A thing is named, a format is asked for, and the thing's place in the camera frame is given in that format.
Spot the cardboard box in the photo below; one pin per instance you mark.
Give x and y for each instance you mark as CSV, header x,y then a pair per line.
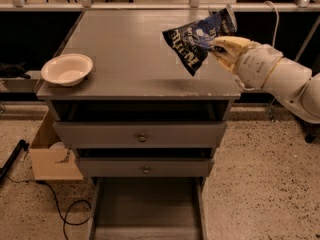
x,y
51,160

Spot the grey drawer cabinet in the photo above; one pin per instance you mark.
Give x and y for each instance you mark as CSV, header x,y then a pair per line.
x,y
130,41

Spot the black bar on floor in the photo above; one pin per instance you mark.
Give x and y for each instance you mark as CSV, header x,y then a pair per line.
x,y
22,145

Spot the black object on rail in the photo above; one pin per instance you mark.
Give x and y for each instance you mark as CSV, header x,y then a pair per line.
x,y
13,71

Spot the bottom grey drawer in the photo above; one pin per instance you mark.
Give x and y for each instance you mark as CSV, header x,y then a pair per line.
x,y
147,209

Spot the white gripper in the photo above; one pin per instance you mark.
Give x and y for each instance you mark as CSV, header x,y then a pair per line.
x,y
258,66

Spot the top grey drawer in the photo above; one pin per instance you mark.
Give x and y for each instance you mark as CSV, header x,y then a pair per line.
x,y
82,135

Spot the metal frame rail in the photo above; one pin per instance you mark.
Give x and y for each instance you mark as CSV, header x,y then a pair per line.
x,y
95,84

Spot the middle grey drawer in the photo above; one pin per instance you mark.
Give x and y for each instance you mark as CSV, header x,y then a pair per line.
x,y
104,167

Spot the black cart at right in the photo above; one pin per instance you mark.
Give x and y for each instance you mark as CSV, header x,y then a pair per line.
x,y
311,131

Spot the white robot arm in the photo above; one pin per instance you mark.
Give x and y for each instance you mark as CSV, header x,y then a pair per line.
x,y
294,87

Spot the white bowl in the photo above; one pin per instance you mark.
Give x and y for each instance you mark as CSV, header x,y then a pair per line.
x,y
67,70

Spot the grey drawer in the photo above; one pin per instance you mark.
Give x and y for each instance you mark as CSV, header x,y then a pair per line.
x,y
104,167
82,135
147,209

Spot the blue chip bag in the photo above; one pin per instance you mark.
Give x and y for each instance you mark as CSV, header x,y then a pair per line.
x,y
193,41

